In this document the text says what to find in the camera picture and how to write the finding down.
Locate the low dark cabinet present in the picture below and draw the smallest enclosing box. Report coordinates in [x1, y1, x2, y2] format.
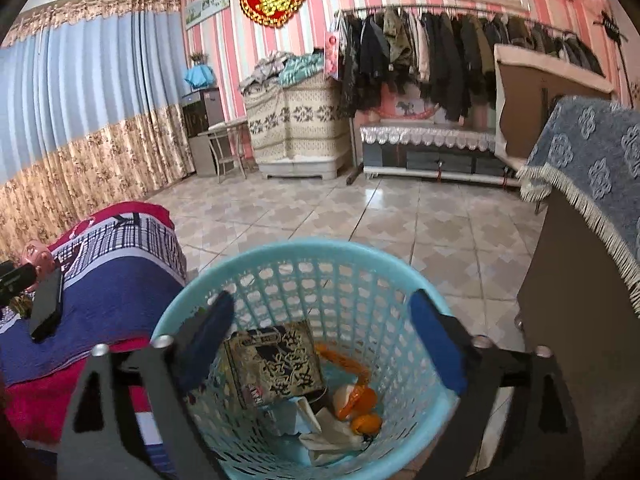
[361, 140, 521, 186]

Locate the row of hanging dark clothes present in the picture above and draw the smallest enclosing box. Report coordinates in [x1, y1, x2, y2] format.
[337, 7, 606, 123]

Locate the blue cloth bundle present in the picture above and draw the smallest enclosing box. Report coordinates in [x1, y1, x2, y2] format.
[184, 65, 217, 92]

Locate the grey clothes pile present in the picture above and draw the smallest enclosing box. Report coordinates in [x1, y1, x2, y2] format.
[239, 51, 296, 93]

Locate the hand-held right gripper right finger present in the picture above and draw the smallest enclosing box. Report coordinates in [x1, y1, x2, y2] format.
[407, 289, 586, 480]

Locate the blue fringed cloth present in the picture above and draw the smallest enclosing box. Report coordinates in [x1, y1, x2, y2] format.
[516, 95, 640, 318]

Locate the pink hanging bag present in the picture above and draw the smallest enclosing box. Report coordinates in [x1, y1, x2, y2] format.
[324, 30, 343, 81]

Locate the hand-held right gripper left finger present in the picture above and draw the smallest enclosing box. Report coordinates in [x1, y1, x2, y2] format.
[57, 290, 236, 480]

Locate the black wall ornament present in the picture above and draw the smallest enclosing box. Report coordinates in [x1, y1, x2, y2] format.
[597, 10, 631, 111]

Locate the white lace cloth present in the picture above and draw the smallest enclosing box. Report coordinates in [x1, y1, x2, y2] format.
[360, 125, 498, 153]

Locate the brown wooden cabinet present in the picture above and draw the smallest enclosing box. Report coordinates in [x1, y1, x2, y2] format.
[515, 187, 640, 476]

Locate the orange tangerine peel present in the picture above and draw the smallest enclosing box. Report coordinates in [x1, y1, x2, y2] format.
[350, 412, 383, 436]
[334, 385, 379, 421]

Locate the beige cloth piece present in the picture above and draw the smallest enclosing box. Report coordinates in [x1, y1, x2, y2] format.
[299, 407, 366, 466]

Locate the black flat case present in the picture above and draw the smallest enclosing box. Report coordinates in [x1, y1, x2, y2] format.
[28, 269, 65, 343]

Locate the metal clothes rail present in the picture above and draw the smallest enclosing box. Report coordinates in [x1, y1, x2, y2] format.
[334, 4, 581, 36]

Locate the water dispenser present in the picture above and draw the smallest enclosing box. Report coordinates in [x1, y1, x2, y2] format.
[181, 87, 223, 177]

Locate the teal folded cloth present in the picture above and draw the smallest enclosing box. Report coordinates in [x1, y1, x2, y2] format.
[277, 53, 326, 86]

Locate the orange cloth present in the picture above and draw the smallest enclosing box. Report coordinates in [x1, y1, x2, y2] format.
[315, 341, 373, 386]

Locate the beige wooden board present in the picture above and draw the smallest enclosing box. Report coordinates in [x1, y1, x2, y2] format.
[494, 44, 615, 161]

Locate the gold black patterned packet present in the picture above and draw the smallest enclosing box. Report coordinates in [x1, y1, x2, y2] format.
[222, 321, 327, 409]

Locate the striped bed blanket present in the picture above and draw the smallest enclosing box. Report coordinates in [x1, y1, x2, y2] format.
[0, 201, 189, 480]

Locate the patterned cloth covered cabinet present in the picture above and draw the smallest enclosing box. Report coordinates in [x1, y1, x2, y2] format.
[243, 72, 353, 181]

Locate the light blue plastic basket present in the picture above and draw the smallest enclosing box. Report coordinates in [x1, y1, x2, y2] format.
[150, 240, 461, 480]

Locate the blue and floral curtain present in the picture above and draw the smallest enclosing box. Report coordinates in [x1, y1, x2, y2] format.
[0, 0, 196, 251]

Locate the landscape wall picture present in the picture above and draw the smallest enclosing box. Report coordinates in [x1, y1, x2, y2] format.
[184, 0, 232, 28]

